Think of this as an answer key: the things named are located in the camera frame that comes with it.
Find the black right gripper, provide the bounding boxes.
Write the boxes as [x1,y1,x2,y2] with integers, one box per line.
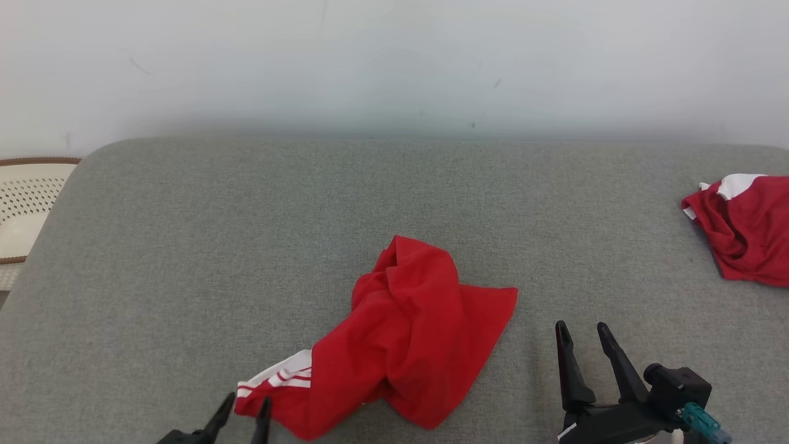
[555,320,679,444]

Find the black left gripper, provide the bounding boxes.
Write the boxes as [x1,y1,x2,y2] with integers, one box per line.
[155,392,272,444]

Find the red polo shirt white collar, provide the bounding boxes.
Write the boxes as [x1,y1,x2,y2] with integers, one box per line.
[234,235,518,441]

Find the red shorts with white stripe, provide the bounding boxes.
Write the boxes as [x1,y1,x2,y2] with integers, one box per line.
[681,174,789,288]

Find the grey fabric sofa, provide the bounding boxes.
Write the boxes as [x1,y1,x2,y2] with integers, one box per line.
[0,136,789,444]

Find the white perforated laundry basket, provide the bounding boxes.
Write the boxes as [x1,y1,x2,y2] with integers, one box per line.
[0,157,82,266]

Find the teal cable connector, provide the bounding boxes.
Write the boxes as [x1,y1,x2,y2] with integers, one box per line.
[678,403,733,444]

